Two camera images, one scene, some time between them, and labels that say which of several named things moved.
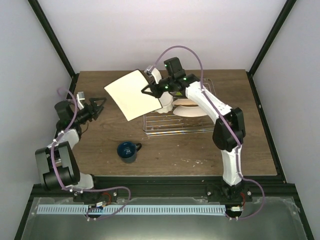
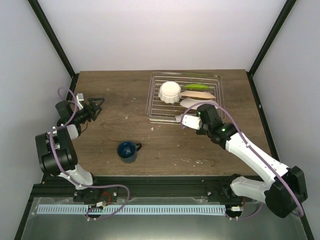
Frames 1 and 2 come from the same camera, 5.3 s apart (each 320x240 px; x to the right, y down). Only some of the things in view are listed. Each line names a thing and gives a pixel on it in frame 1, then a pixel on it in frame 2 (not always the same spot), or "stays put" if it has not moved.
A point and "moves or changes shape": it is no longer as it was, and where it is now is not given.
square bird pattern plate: (126, 92) -> (179, 118)
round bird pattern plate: (184, 101) moves or changes shape
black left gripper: (95, 113) stays put
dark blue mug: (127, 151) stays put
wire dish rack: (156, 123) moves or changes shape
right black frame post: (268, 43) stays put
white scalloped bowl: (166, 100) moves or changes shape
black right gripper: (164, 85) -> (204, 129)
